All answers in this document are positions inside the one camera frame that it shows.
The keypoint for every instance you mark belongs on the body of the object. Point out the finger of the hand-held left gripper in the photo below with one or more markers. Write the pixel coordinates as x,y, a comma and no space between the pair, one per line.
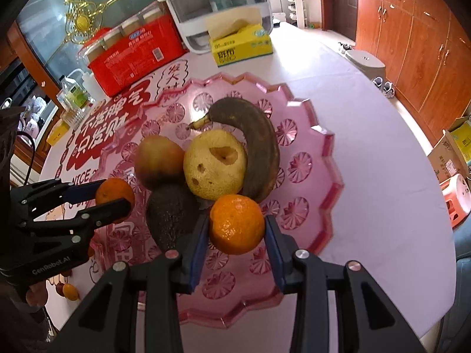
110,211
86,191

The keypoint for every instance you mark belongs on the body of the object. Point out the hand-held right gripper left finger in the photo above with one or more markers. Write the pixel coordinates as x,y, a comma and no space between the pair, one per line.
197,250

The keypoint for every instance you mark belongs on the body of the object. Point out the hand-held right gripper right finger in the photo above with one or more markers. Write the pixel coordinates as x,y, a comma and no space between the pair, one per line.
276,255

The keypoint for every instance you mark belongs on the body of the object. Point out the small mandarin orange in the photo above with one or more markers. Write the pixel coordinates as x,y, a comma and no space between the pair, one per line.
70,291
114,193
91,252

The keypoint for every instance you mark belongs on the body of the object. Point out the dark avocado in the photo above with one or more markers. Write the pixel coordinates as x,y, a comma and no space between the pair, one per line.
169,213

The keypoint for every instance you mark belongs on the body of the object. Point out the large mandarin orange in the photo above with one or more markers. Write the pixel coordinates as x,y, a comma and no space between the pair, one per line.
237,224

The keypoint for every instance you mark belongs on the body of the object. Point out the red apple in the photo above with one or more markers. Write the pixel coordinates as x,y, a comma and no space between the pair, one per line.
158,161

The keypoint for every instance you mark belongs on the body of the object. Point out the yellow pear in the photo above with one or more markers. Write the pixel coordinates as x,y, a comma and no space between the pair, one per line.
220,184

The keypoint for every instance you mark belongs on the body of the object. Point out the pink plastic fruit bowl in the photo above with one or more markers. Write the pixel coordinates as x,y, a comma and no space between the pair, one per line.
294,161

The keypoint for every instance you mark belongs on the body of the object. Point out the overripe brown banana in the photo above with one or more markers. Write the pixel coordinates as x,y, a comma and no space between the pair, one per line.
261,147

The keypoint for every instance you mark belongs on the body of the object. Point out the person's left hand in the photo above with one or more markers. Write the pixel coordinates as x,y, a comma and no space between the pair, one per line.
36,296

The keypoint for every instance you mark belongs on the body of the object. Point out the flat yellow cardboard box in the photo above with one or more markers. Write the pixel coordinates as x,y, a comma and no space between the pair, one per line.
57,134

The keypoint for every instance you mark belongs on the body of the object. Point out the clear drinking glass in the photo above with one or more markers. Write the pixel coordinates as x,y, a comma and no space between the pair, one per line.
71,114

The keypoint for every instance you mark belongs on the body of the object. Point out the clear bottle with green label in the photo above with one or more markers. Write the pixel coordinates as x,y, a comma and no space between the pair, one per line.
75,93

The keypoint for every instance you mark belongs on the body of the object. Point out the white squeeze bottle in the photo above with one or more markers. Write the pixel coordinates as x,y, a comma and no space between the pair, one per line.
94,86

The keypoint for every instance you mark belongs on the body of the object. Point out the printed cartoon tablecloth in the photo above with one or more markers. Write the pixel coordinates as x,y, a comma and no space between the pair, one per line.
368,154

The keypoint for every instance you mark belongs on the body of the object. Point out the red pack of paper cups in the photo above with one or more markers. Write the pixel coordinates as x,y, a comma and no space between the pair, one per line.
136,59

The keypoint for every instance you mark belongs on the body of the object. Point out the gold door ornament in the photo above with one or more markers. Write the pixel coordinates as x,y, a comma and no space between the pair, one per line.
82,20

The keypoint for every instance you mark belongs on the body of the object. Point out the red white plastic stool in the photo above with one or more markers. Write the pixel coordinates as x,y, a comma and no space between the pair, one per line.
456,198

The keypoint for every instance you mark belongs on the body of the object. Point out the white countertop dispenser box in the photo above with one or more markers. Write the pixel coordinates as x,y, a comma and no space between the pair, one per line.
191,25

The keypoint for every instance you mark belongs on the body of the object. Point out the open cardboard box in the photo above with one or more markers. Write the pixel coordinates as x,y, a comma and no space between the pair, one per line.
447,158

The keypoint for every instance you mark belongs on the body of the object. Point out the grey white shoe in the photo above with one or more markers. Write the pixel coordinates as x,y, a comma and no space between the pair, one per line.
389,90
378,82

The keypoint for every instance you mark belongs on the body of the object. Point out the yellow tissue box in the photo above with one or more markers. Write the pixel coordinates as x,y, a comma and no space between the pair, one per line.
239,49

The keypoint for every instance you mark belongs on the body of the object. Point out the white round bin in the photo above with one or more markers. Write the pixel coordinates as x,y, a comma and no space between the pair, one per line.
364,64

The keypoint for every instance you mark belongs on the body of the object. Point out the white rack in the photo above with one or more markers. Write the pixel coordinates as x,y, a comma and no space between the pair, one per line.
296,3

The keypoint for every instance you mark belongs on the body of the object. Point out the orange wooden cabinet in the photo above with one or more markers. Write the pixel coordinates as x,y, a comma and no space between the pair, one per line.
415,44

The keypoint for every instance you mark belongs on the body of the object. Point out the brown entrance door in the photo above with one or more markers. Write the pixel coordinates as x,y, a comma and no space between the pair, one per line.
344,3

